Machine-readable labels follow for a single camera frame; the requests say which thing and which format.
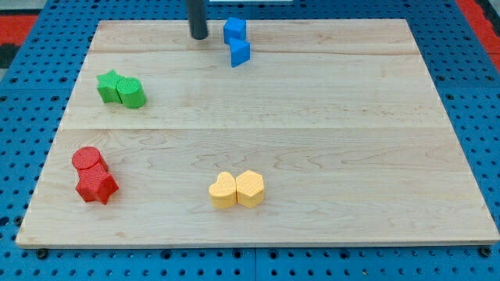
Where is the red star block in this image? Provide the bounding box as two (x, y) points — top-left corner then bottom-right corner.
(76, 163), (119, 205)

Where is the light wooden board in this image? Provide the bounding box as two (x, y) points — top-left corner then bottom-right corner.
(16, 19), (499, 249)

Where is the blue triangle block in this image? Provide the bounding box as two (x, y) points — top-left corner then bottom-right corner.
(229, 37), (251, 68)

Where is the green cylinder block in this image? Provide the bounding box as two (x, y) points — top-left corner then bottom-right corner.
(116, 77), (146, 108)

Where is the red cylinder block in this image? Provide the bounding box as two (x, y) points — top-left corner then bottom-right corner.
(72, 147), (109, 172)

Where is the green star block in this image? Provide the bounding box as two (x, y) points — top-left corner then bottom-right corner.
(96, 69), (124, 103)

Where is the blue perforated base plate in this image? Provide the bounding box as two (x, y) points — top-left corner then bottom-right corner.
(1, 1), (499, 280)

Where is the yellow hexagon block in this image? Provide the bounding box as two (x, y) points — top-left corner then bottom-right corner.
(236, 170), (265, 208)

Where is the yellow heart block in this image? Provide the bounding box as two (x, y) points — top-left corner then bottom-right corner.
(209, 172), (237, 208)

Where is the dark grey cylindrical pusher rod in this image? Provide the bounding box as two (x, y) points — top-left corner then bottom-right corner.
(185, 0), (209, 40)

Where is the blue cube block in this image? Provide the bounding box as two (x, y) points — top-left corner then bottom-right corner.
(223, 17), (246, 44)

